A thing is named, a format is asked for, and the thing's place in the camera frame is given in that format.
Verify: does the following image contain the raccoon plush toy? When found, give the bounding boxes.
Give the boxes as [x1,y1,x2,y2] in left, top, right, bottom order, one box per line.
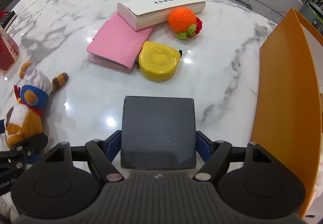
[1,62,68,164]

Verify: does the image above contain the dark grey square box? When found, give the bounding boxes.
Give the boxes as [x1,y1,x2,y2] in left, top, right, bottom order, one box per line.
[121,96,196,171]

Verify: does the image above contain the orange storage box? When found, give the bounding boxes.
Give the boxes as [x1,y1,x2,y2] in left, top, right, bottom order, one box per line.
[251,9,322,216]

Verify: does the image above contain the yellow tape measure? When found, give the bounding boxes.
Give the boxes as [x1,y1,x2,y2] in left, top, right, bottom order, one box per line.
[138,41,182,81]

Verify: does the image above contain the pink wallet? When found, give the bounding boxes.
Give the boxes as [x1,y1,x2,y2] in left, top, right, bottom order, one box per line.
[86,13,154,73]

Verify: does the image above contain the orange crochet ball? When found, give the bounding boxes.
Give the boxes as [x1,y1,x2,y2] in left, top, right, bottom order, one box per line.
[168,7,202,40]

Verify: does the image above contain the white glasses case box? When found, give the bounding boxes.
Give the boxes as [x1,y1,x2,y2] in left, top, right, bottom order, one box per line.
[117,0,206,31]

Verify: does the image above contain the black remote control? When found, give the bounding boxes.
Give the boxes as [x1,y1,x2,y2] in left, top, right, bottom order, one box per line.
[0,10,17,31]

